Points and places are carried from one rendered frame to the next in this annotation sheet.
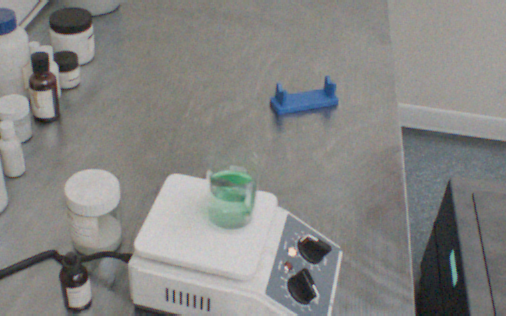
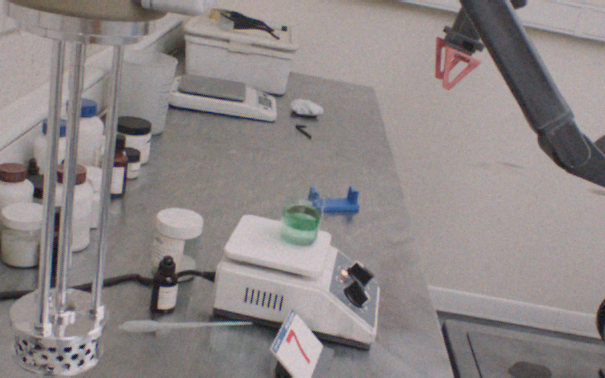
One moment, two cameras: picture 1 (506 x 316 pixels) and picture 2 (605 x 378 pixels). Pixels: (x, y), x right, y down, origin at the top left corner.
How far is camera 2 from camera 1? 34 cm
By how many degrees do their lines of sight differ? 18
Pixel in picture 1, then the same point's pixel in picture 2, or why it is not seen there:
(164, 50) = (208, 164)
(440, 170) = not seen: hidden behind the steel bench
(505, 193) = (497, 335)
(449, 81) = (435, 257)
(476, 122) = (461, 299)
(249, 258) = (316, 263)
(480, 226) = (476, 358)
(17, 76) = (90, 157)
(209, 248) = (284, 255)
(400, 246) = (423, 296)
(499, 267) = not seen: outside the picture
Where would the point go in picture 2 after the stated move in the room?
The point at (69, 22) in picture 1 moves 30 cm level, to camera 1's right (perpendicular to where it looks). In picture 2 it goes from (132, 125) to (300, 153)
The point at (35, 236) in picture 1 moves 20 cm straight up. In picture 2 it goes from (117, 266) to (132, 120)
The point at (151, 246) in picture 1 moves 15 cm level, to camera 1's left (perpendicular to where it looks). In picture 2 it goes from (239, 250) to (110, 231)
